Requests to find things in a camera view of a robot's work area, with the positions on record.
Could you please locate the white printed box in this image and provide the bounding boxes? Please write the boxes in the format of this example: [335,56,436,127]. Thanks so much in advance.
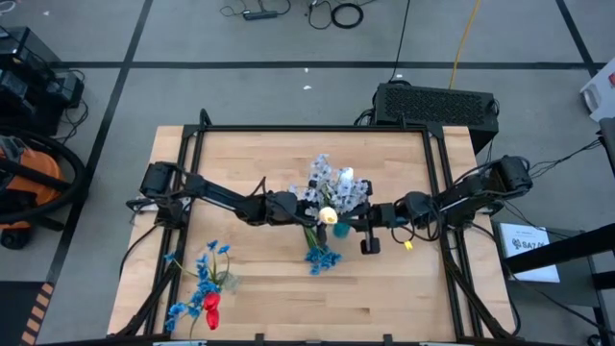
[498,222,562,284]

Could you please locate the black metal table frame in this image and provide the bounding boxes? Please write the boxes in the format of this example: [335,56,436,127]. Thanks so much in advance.
[108,108,523,346]

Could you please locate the black power strip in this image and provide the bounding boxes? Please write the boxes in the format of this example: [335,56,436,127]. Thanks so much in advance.
[241,9,280,22]

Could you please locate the black mesh computer case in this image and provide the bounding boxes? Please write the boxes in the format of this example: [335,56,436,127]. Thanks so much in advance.
[372,82,501,156]

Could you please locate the orange vacuum cleaner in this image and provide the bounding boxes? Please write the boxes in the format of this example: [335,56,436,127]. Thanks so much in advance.
[0,134,66,251]

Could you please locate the blue artificial flower bunch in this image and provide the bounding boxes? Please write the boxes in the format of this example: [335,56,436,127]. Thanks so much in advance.
[303,225,344,277]
[162,238,233,334]

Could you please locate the yellow hanging cable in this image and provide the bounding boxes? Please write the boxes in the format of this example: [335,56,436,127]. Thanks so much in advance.
[448,0,483,91]

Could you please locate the black equipment boxes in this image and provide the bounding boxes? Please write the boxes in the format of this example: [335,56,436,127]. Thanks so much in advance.
[0,26,86,138]

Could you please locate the coiled black cable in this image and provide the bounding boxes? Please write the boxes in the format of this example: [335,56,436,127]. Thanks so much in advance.
[330,2,365,30]

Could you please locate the black hanging cable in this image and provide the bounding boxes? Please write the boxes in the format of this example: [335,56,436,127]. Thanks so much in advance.
[387,0,412,83]

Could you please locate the black metal stand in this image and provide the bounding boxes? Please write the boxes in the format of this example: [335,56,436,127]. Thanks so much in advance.
[502,225,615,292]

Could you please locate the white cardboard box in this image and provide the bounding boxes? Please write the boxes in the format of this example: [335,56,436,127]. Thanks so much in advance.
[579,57,615,124]

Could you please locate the orange shop vacuum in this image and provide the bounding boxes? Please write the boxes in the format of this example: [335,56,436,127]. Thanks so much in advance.
[0,125,88,227]

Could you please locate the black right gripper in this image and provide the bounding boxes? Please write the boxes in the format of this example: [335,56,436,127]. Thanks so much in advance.
[343,180,405,256]

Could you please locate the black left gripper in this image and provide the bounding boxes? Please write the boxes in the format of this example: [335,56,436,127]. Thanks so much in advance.
[266,190,329,247]

